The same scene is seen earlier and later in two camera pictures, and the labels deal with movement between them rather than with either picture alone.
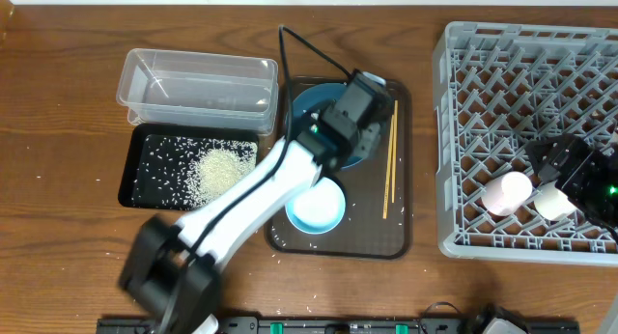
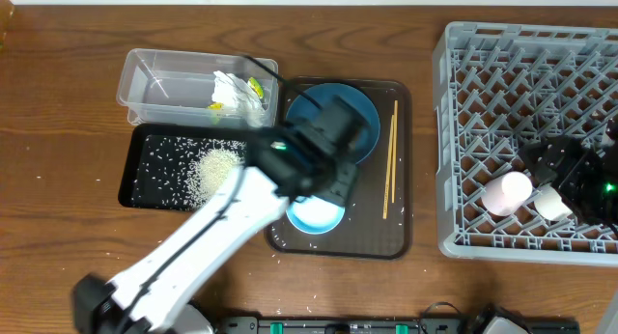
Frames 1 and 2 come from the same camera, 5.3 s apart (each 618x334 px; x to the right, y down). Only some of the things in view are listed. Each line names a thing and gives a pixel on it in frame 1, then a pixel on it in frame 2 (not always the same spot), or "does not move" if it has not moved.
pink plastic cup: (504, 195) does not move
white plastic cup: (551, 203) does not move
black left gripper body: (371, 139) → (344, 182)
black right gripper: (589, 160) does not move
